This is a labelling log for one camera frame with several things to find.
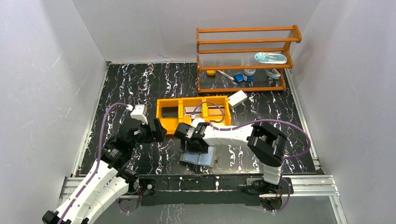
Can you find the dark card in tray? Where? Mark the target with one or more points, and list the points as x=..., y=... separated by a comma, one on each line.
x=169, y=112

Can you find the small blue box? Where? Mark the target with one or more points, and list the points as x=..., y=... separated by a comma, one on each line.
x=238, y=77

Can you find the green and white box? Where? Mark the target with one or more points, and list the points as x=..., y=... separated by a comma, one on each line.
x=236, y=99

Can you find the yellow three-compartment organizer tray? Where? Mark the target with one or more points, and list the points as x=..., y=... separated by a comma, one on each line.
x=170, y=124

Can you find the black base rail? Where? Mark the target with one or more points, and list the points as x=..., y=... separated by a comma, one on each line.
x=247, y=189

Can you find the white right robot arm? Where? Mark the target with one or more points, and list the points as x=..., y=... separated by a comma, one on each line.
x=265, y=141

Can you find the orange wooden shelf rack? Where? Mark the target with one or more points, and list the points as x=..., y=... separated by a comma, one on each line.
x=232, y=50

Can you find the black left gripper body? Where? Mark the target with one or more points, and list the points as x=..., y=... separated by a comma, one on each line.
x=158, y=131

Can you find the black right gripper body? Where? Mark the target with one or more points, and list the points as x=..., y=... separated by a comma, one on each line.
x=192, y=145

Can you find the brown card in tray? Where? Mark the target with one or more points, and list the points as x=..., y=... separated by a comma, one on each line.
x=215, y=111

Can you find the white jar blue label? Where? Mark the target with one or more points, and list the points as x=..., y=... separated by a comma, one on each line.
x=248, y=74

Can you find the white marker pen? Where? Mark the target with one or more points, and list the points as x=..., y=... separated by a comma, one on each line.
x=226, y=75

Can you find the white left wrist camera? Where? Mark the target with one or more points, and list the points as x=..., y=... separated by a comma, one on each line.
x=139, y=112

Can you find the teal blister pack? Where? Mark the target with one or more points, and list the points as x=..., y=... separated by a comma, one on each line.
x=270, y=58

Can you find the small yellow block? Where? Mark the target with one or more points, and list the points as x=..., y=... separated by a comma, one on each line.
x=210, y=73

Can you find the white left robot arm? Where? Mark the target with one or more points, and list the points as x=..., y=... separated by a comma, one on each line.
x=109, y=178

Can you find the silver card in tray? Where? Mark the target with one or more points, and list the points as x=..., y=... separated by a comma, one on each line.
x=191, y=110

